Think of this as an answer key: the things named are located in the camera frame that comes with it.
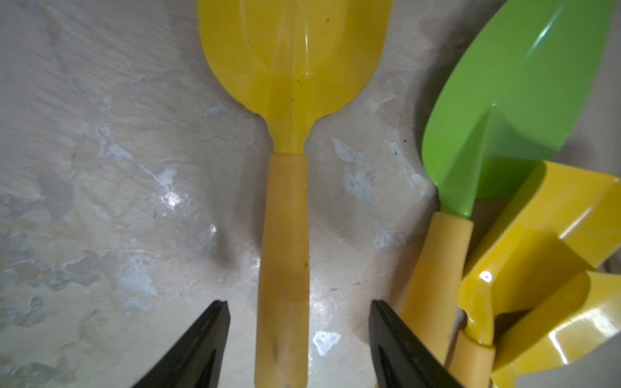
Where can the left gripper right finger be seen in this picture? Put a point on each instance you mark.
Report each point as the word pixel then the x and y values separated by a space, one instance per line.
pixel 399 358

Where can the yellow shovel wooden handle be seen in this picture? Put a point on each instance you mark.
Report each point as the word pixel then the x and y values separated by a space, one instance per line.
pixel 570 324

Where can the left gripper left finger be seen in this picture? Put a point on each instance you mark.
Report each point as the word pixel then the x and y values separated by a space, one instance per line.
pixel 195 360

